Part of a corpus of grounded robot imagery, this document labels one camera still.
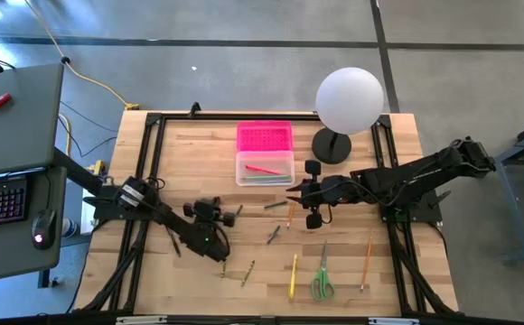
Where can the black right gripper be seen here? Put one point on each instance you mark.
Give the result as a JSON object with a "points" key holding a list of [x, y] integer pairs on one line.
{"points": [[318, 194]]}

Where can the pink pen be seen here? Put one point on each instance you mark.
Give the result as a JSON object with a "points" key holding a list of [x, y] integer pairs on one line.
{"points": [[264, 170]]}

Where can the pink perforated box lid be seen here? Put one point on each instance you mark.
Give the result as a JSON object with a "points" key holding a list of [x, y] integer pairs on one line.
{"points": [[264, 135]]}

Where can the white globe lamp black base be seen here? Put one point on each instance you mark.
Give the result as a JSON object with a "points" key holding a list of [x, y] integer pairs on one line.
{"points": [[350, 99]]}

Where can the yellow power plug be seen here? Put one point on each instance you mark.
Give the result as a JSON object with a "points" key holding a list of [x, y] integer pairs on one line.
{"points": [[97, 168]]}

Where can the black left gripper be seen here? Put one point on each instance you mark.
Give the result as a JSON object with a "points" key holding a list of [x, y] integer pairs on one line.
{"points": [[205, 211]]}

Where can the black pen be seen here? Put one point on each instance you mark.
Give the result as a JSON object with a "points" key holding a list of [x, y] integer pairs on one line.
{"points": [[174, 246]]}

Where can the grey laptop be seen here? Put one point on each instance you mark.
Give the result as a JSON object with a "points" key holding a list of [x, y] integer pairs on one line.
{"points": [[18, 126]]}

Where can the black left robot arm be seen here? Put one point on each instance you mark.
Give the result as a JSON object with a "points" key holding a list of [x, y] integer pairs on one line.
{"points": [[171, 221]]}

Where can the green marker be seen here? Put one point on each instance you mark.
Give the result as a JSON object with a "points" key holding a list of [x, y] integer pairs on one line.
{"points": [[239, 210], [275, 204], [273, 234]]}

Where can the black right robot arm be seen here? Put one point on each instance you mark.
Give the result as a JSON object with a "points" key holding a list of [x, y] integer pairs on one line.
{"points": [[406, 178]]}

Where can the silver-green pen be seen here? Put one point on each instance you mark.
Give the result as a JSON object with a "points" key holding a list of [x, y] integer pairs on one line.
{"points": [[266, 178]]}

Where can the black computer mouse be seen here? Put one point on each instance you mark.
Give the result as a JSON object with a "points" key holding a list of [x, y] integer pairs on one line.
{"points": [[43, 228]]}

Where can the grey desk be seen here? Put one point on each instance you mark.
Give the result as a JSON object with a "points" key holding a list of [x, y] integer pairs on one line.
{"points": [[9, 257]]}

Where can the white metal bracket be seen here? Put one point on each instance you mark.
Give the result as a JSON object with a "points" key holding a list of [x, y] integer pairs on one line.
{"points": [[393, 321], [141, 320]]}

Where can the white box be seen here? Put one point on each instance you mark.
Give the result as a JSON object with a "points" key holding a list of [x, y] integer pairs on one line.
{"points": [[87, 221]]}

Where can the green crayon yellow wrapper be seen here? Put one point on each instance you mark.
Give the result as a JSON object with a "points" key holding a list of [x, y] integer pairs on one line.
{"points": [[247, 273], [223, 270]]}

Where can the blue-grey metal stand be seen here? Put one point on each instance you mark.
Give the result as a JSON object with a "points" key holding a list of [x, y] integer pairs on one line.
{"points": [[506, 198]]}

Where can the clear plastic supply box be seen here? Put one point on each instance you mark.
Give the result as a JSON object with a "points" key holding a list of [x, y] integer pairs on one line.
{"points": [[244, 158]]}

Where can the yellow highlighter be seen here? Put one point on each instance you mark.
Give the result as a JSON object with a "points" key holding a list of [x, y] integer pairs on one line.
{"points": [[292, 277]]}

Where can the orange pencil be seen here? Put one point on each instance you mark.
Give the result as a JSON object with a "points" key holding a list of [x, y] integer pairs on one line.
{"points": [[291, 216], [366, 265]]}

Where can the black backlit keyboard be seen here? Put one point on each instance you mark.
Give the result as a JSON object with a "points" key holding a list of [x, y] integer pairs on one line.
{"points": [[0, 203]]}

